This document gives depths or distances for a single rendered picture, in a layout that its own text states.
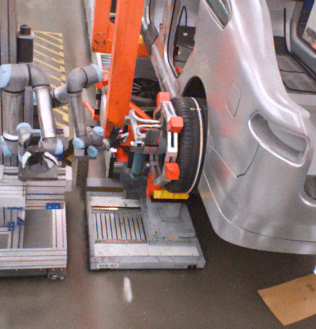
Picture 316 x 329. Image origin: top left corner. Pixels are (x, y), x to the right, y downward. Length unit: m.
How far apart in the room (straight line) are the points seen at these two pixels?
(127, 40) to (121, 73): 0.24
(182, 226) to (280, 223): 1.20
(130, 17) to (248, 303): 2.11
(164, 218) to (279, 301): 1.00
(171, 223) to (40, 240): 0.95
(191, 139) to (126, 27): 0.92
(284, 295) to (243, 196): 1.34
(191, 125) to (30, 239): 1.31
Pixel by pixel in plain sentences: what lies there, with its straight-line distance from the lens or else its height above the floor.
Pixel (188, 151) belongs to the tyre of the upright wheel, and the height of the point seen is 0.99.
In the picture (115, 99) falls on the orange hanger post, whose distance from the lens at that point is 3.50.
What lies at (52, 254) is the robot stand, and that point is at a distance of 3.14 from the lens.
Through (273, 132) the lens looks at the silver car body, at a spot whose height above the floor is 1.43.
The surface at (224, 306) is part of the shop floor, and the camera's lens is 3.36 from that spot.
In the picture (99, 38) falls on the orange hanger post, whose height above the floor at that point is 0.69.
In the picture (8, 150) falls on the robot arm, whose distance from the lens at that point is 2.70.
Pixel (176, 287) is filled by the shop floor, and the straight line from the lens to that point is 3.37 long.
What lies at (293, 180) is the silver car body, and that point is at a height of 1.31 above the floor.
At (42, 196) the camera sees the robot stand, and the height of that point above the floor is 0.64.
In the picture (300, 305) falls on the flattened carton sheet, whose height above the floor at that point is 0.01.
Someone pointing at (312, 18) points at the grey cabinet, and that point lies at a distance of 9.09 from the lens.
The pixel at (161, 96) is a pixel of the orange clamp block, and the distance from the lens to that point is 3.23.
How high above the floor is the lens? 2.47
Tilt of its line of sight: 33 degrees down
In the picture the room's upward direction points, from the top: 11 degrees clockwise
